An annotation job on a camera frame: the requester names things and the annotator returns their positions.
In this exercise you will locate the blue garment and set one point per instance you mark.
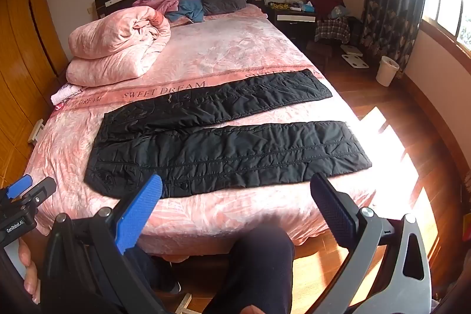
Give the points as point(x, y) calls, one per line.
point(187, 8)

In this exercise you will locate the dark patterned curtain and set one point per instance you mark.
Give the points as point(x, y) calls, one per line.
point(393, 5)

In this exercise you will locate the pink garment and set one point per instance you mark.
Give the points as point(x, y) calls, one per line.
point(165, 1)

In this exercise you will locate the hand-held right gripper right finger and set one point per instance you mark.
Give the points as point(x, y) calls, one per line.
point(333, 205)

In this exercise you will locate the yellow patterned item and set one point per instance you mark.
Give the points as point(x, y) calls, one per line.
point(278, 6)

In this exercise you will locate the person's left leg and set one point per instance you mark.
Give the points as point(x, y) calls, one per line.
point(151, 270)

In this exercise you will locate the grey pillow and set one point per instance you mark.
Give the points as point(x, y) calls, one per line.
point(222, 1)

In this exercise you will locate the rolled pink quilt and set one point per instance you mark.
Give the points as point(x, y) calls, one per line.
point(110, 41)

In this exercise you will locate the person's right leg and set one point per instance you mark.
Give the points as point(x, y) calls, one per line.
point(257, 270)

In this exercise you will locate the dark red cloth on chair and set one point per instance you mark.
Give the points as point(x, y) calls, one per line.
point(325, 3)

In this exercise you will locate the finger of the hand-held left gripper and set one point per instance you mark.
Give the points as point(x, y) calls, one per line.
point(20, 185)
point(42, 189)

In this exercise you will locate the white waste bin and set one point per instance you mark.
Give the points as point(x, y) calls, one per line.
point(386, 71)

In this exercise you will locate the black quilted pants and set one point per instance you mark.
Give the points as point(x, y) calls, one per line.
point(220, 155)

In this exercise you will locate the plaid cloth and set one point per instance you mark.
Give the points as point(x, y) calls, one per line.
point(331, 29)

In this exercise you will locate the white bed bracket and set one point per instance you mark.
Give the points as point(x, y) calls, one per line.
point(35, 130)

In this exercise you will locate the light blue cap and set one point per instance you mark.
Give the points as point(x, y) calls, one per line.
point(338, 11)

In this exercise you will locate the person's leg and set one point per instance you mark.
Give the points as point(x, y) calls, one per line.
point(257, 270)
point(151, 270)

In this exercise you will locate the small white pink cloth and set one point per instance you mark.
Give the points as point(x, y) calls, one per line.
point(64, 94)

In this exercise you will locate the bed with pink sheet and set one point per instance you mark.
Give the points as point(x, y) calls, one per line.
point(220, 41)

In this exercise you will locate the teal tissue box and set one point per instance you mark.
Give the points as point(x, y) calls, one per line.
point(307, 7)

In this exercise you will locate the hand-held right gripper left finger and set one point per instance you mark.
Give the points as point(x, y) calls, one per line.
point(140, 213)

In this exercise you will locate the person's left hand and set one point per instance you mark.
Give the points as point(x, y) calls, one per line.
point(28, 270)

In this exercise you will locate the dark nightstand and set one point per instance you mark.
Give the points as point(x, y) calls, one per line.
point(294, 25)

